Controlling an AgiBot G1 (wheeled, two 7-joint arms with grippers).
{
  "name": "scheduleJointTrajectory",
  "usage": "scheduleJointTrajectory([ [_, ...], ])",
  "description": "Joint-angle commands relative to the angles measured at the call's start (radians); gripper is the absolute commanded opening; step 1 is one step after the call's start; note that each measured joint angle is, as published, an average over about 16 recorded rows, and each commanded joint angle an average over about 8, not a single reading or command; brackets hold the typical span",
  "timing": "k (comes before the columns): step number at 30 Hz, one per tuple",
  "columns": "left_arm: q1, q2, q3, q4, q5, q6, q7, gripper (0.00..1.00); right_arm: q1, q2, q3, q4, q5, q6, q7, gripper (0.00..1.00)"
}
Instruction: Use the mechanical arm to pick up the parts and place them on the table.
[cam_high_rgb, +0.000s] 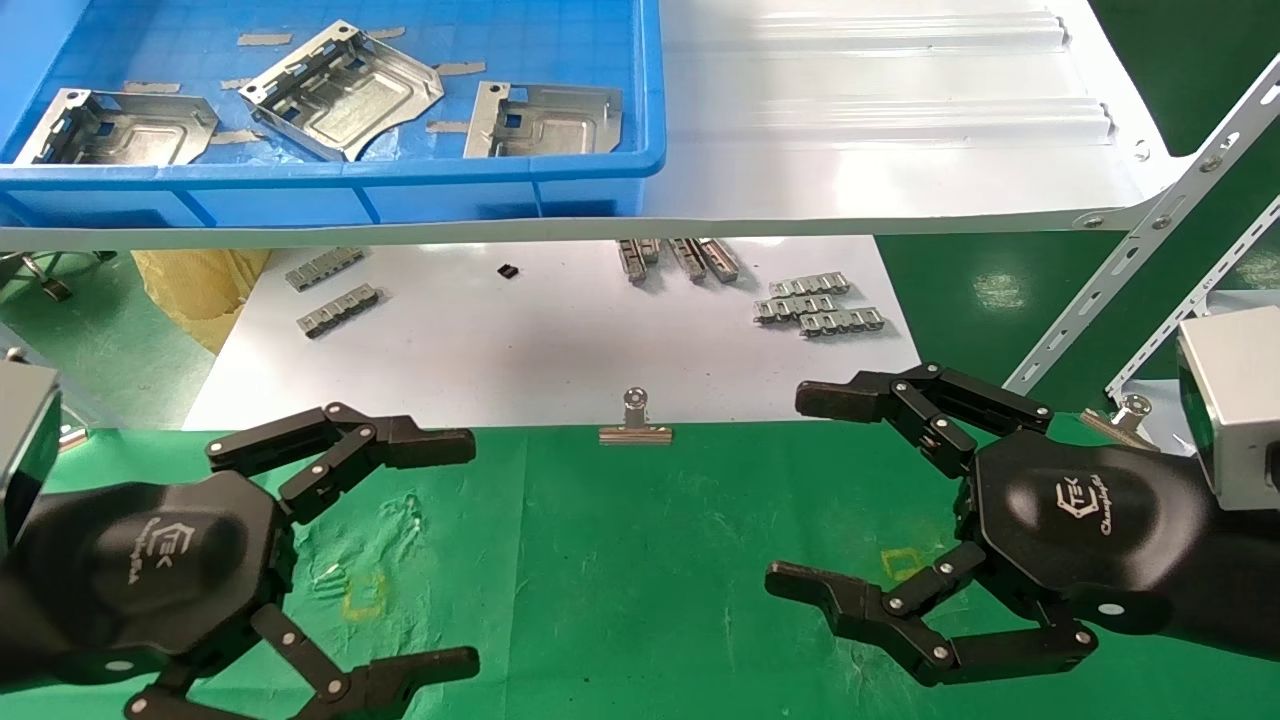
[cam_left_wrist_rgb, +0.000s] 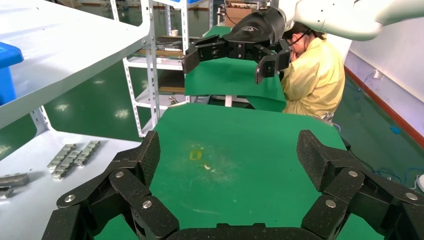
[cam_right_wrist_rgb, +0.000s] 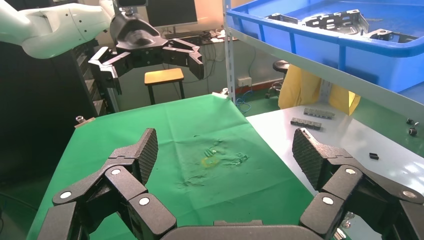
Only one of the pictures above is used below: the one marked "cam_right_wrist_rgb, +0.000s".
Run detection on green table cloth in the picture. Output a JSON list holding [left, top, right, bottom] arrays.
[[26, 93, 315, 240]]

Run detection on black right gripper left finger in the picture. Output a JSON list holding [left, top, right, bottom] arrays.
[[36, 127, 178, 240]]

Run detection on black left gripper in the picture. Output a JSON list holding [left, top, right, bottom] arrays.
[[88, 13, 205, 96]]

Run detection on black server rack cabinet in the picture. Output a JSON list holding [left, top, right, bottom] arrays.
[[0, 39, 120, 186]]

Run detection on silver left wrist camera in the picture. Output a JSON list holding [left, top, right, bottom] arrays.
[[112, 0, 149, 16]]

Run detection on black computer monitor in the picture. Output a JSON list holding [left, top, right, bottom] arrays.
[[145, 0, 199, 34]]

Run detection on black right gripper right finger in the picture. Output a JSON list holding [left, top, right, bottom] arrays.
[[291, 127, 424, 240]]

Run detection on yellow plastic bag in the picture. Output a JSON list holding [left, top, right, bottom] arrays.
[[277, 64, 362, 117]]

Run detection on blue plastic bin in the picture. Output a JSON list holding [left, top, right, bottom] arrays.
[[226, 0, 424, 94]]

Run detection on grey metal link strip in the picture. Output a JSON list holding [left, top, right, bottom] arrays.
[[303, 107, 336, 120], [290, 117, 323, 131]]

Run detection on black hanging cable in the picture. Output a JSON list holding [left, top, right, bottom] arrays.
[[198, 43, 220, 94]]

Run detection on silver binder clip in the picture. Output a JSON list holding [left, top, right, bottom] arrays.
[[332, 211, 356, 240], [74, 115, 97, 129], [211, 87, 230, 100]]

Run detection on wooden top square stool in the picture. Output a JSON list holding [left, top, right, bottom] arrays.
[[144, 67, 186, 106]]

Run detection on stamped sheet metal part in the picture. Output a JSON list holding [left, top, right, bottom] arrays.
[[302, 9, 370, 36], [364, 28, 419, 44], [267, 12, 300, 25]]

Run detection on white items pile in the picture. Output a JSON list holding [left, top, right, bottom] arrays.
[[207, 29, 239, 44]]

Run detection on black keyboard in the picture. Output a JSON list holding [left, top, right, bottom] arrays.
[[164, 30, 208, 40]]

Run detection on black round swivel stool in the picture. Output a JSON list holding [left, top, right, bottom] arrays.
[[264, 59, 291, 100]]

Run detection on blue cable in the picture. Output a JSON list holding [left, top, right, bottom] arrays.
[[235, 88, 253, 115]]

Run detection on grey desk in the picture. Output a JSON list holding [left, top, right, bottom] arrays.
[[115, 33, 239, 112]]

